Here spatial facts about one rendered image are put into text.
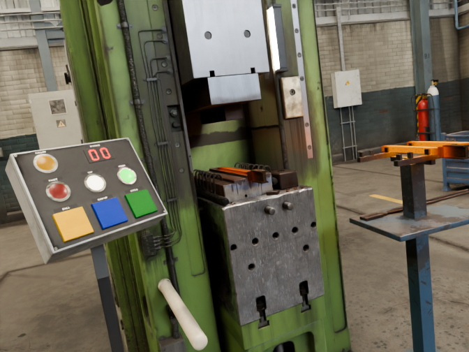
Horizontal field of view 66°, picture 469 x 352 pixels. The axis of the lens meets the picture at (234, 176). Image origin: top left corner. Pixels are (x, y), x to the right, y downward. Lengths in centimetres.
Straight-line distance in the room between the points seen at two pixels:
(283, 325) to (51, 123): 569
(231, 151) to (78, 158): 93
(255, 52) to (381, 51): 792
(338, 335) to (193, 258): 87
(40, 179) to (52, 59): 645
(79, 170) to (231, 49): 67
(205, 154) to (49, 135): 507
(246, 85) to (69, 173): 68
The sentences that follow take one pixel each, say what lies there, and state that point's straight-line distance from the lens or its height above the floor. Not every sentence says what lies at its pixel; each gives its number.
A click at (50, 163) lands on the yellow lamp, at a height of 116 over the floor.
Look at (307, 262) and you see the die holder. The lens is 148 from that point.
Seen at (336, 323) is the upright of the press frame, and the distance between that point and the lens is 197.
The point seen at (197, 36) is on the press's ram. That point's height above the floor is 150.
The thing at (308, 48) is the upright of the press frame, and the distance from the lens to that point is 171.
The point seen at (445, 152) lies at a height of 100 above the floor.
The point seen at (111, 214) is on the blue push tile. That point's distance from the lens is 103.
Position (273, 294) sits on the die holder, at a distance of 145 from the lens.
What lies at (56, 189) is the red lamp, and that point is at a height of 110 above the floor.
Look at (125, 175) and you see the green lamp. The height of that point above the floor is 109.
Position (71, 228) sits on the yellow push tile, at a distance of 98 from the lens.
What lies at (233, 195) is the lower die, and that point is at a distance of 134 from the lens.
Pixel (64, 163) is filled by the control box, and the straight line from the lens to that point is 107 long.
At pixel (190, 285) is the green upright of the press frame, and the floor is 59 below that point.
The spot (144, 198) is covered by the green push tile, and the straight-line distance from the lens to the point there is 109.
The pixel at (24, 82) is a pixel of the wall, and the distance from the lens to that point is 746.
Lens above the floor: 120
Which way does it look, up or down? 8 degrees down
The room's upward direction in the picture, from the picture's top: 8 degrees counter-clockwise
